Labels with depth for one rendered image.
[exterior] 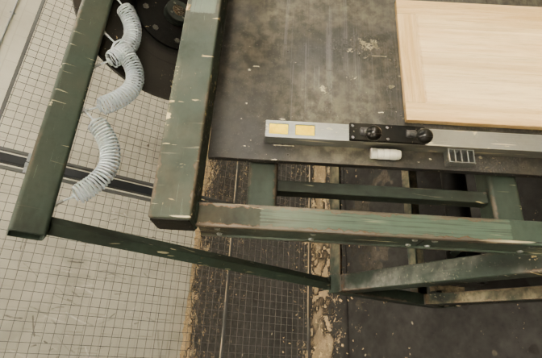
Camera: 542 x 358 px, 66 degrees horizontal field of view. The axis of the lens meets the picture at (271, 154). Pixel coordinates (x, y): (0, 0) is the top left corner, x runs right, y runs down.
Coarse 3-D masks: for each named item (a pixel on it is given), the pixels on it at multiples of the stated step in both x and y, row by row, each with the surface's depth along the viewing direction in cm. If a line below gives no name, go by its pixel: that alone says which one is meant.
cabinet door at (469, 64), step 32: (416, 32) 127; (448, 32) 127; (480, 32) 127; (512, 32) 128; (416, 64) 122; (448, 64) 122; (480, 64) 123; (512, 64) 123; (416, 96) 117; (448, 96) 118; (480, 96) 118; (512, 96) 118; (512, 128) 115
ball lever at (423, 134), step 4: (424, 128) 98; (408, 132) 108; (412, 132) 107; (416, 132) 108; (420, 132) 97; (424, 132) 97; (428, 132) 97; (408, 136) 108; (412, 136) 108; (416, 136) 99; (420, 136) 97; (424, 136) 97; (428, 136) 97; (432, 136) 97; (420, 140) 98; (424, 140) 97; (428, 140) 97
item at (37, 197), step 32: (96, 0) 152; (96, 32) 148; (64, 64) 138; (64, 96) 134; (64, 128) 131; (32, 160) 123; (64, 160) 128; (32, 192) 120; (32, 224) 118; (64, 224) 125; (160, 256) 146; (192, 256) 152; (224, 256) 163; (320, 288) 198
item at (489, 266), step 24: (336, 168) 228; (456, 216) 168; (336, 264) 207; (408, 264) 171; (432, 264) 161; (456, 264) 153; (480, 264) 145; (504, 264) 138; (528, 264) 132; (336, 288) 202; (360, 288) 190; (384, 288) 181; (408, 288) 177; (504, 288) 196; (528, 288) 187
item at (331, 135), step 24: (312, 144) 112; (336, 144) 111; (360, 144) 111; (384, 144) 110; (408, 144) 109; (432, 144) 109; (456, 144) 109; (480, 144) 109; (504, 144) 109; (528, 144) 109
